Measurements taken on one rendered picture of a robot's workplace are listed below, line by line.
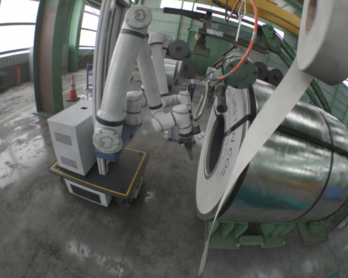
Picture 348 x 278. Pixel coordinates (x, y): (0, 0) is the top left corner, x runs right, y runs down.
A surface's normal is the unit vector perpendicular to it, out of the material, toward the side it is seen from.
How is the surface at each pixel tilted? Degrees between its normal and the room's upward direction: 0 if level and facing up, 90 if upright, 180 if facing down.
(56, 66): 90
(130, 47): 91
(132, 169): 0
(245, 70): 115
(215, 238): 0
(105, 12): 90
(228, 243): 0
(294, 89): 90
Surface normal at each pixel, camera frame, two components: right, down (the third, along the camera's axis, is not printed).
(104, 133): 0.29, 0.55
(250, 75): -0.20, 0.79
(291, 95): -0.54, 0.29
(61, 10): 0.98, 0.22
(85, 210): 0.17, -0.86
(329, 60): -0.43, 0.90
